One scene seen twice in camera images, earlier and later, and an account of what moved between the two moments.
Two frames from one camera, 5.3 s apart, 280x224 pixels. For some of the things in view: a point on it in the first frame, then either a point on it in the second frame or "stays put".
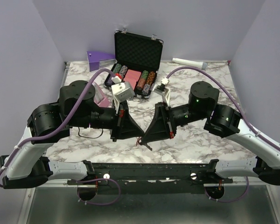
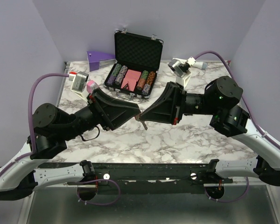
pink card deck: x=132 y=77 stays put
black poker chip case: x=137 y=61 stays put
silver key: x=148 y=146 to x=144 y=124
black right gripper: x=162 y=126 to x=160 y=111
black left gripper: x=125 y=126 to x=114 y=118
